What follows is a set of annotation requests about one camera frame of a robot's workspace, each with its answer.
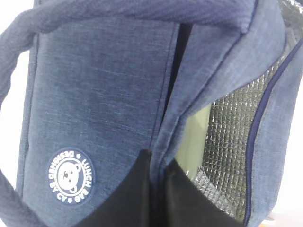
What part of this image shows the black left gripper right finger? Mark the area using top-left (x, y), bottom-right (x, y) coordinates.
top-left (165, 160), bottom-right (243, 227)

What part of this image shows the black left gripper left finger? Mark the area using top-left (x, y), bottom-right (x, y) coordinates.
top-left (73, 148), bottom-right (154, 227)

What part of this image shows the green lid food container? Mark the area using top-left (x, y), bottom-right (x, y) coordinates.
top-left (176, 105), bottom-right (211, 181)

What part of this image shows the navy blue lunch bag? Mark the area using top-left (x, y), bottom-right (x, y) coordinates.
top-left (0, 0), bottom-right (303, 227)

